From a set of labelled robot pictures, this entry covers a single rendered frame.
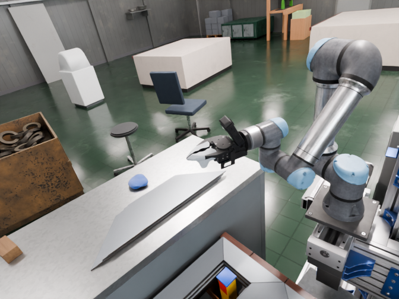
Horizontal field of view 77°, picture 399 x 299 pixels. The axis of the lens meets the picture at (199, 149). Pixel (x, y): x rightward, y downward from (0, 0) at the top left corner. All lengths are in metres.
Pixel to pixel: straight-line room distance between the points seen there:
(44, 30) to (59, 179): 8.26
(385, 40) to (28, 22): 10.05
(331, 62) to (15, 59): 10.40
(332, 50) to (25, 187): 2.90
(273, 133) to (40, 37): 10.29
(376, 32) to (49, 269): 6.34
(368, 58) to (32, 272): 1.37
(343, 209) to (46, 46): 10.42
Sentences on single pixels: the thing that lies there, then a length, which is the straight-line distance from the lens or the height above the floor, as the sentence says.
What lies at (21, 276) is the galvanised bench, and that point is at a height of 1.05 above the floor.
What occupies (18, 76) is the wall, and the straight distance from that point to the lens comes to 10.85.
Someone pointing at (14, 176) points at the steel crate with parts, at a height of 0.63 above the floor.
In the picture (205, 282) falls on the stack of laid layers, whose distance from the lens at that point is 1.21.
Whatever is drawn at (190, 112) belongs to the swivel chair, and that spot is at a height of 0.51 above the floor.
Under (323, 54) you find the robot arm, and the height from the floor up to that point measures 1.65.
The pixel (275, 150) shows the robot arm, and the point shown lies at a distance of 0.91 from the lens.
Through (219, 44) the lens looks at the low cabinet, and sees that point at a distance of 6.93.
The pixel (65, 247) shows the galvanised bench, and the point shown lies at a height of 1.05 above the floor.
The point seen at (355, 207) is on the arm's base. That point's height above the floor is 1.10.
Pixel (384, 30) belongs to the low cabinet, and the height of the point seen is 0.77.
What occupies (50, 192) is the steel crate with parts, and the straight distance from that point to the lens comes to 3.20.
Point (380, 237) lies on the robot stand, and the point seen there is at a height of 0.95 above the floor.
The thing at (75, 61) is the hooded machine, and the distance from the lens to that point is 6.45.
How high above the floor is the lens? 1.87
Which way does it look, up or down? 31 degrees down
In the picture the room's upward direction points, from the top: 10 degrees counter-clockwise
